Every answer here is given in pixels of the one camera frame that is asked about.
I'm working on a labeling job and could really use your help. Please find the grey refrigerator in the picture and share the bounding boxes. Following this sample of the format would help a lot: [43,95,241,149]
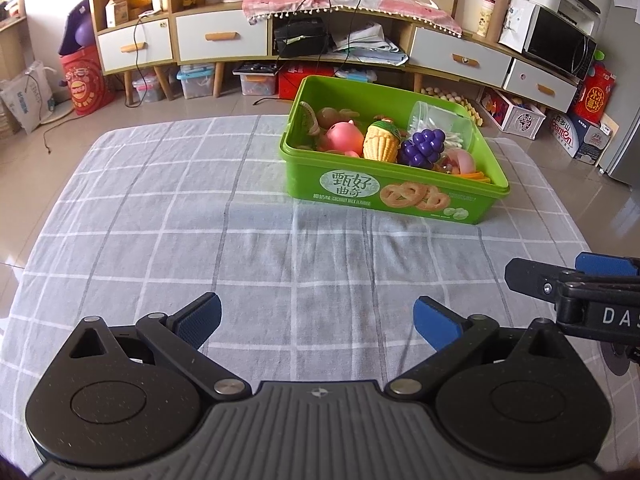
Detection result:
[597,0,640,186]

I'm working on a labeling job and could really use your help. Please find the black bag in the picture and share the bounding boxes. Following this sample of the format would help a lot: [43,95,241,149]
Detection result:
[273,16,335,58]

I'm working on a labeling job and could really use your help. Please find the pink fringed cloth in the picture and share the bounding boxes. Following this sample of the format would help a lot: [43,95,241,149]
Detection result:
[242,0,463,38]

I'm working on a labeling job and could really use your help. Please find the grey checked blanket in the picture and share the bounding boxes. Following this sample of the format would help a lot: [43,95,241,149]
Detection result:
[0,112,608,466]

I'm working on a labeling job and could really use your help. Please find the yellow egg tray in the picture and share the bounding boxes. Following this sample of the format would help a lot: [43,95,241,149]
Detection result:
[420,87,483,126]

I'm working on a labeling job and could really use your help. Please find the red gift box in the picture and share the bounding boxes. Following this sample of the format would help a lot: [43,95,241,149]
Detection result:
[572,64,618,121]

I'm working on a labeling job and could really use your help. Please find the small cardboard carton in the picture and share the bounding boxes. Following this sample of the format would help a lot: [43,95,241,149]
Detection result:
[106,0,130,28]

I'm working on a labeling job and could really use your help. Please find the pink clear capsule ball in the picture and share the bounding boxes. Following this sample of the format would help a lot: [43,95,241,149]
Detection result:
[440,149,477,176]

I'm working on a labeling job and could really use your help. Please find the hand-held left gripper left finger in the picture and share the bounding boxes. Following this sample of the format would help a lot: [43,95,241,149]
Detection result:
[67,292,252,403]

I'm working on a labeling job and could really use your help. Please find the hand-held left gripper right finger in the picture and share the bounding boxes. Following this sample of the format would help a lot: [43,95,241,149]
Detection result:
[384,296,567,402]

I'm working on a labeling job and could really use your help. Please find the blue white carton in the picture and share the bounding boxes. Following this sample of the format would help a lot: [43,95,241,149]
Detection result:
[550,112,613,166]

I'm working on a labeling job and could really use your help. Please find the clear cotton swab jar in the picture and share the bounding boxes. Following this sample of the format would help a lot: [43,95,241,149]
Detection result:
[407,101,473,150]

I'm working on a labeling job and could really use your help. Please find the purple toy grapes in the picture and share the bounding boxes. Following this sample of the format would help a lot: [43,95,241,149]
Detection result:
[397,128,447,170]

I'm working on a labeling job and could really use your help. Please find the purple bag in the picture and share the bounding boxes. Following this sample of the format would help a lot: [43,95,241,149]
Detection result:
[59,0,93,56]

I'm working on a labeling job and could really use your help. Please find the white cabinet drawer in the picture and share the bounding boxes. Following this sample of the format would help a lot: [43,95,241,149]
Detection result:
[96,17,175,76]
[409,26,513,86]
[175,8,271,64]
[502,57,580,113]

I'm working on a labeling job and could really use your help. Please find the folded papers pile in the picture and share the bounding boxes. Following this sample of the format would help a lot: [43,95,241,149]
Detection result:
[330,22,408,66]

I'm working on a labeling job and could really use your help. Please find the yellow toy corn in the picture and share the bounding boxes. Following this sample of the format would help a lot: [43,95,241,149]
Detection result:
[362,117,403,163]

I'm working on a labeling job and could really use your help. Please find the black microwave oven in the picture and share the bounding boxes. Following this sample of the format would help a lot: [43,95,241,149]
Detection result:
[522,4,598,81]

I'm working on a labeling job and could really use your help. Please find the red printed bucket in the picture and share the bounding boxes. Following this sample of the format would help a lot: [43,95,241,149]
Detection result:
[60,45,116,116]

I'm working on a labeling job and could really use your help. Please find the green plastic box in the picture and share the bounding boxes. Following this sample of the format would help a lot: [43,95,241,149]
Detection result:
[279,75,511,226]

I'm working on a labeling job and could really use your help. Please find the small clear storage box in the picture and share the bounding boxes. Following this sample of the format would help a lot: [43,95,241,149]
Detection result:
[131,76,166,103]

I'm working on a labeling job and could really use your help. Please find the red flat box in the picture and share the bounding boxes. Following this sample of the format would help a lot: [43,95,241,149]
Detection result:
[277,65,336,93]

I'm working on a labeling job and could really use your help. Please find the white printed crate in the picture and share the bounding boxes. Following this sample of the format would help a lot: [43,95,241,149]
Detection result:
[477,87,547,140]

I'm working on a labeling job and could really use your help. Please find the pink pig toy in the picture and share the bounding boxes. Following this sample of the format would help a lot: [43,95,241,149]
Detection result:
[320,120,366,157]

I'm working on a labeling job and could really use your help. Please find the white sack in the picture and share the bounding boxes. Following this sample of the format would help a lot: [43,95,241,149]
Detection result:
[0,60,56,133]

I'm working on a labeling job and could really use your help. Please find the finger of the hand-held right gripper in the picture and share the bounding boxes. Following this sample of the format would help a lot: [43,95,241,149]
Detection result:
[505,257,576,306]
[575,252,640,277]

